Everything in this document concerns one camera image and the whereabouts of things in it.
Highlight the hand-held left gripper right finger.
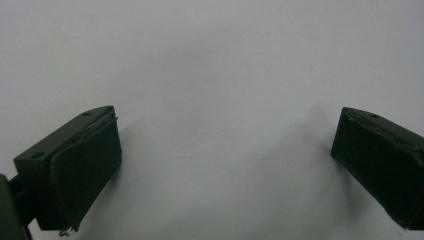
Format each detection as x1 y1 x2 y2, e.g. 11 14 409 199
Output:
330 106 424 231

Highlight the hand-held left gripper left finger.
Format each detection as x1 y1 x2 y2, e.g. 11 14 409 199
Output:
13 105 123 233

